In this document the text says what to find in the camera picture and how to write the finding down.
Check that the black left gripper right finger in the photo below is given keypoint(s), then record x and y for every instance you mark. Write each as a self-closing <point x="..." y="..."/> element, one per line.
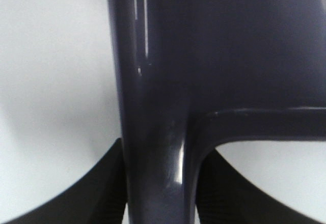
<point x="225" y="196"/>

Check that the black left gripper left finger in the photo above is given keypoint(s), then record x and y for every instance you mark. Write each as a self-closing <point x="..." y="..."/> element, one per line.
<point x="100" y="196"/>

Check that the purple plastic dustpan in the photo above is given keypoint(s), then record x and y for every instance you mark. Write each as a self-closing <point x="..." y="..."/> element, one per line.
<point x="196" y="74"/>

